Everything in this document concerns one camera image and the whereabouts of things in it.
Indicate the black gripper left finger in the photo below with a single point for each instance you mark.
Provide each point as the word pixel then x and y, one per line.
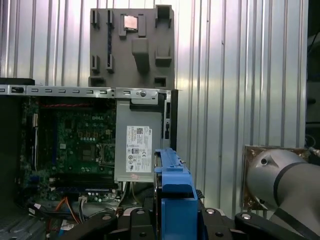
pixel 137 225

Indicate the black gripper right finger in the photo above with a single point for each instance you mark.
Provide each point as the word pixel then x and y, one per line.
pixel 217 225

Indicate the hard disk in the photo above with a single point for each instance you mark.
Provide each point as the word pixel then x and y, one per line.
pixel 175 190

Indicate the black RAM slot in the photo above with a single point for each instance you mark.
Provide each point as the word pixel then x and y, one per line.
pixel 85 186
pixel 85 177

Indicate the silver power supply box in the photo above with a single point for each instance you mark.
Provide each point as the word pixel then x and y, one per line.
pixel 140 117

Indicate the green motherboard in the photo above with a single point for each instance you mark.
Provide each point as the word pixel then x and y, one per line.
pixel 67 130

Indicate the black expansion slot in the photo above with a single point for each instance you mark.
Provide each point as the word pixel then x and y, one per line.
pixel 35 142

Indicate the open PC case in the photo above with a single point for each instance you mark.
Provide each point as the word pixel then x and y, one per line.
pixel 75 90

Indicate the grey parts rack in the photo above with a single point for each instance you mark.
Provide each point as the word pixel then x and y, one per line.
pixel 120 65

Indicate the RAM stick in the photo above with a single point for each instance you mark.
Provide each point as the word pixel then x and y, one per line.
pixel 109 40

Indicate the silver CPU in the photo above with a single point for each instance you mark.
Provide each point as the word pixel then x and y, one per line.
pixel 131 22

